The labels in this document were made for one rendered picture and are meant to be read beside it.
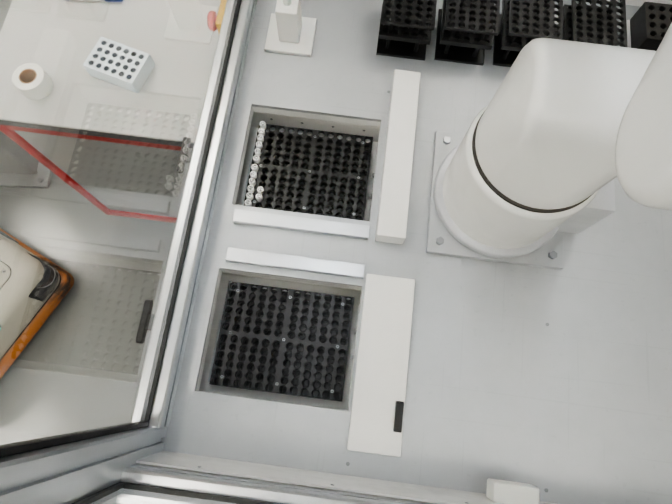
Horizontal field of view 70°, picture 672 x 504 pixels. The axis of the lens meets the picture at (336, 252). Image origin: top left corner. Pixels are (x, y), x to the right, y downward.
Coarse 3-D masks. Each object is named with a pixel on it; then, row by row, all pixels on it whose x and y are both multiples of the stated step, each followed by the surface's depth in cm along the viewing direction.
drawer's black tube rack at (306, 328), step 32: (256, 288) 88; (256, 320) 84; (288, 320) 83; (320, 320) 83; (256, 352) 82; (288, 352) 85; (320, 352) 85; (224, 384) 81; (256, 384) 83; (288, 384) 80; (320, 384) 80
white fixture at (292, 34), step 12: (288, 0) 84; (300, 0) 87; (276, 12) 85; (288, 12) 85; (300, 12) 89; (276, 24) 93; (288, 24) 88; (300, 24) 91; (312, 24) 94; (276, 36) 93; (288, 36) 91; (300, 36) 93; (312, 36) 93; (264, 48) 92; (276, 48) 92; (288, 48) 92; (300, 48) 92
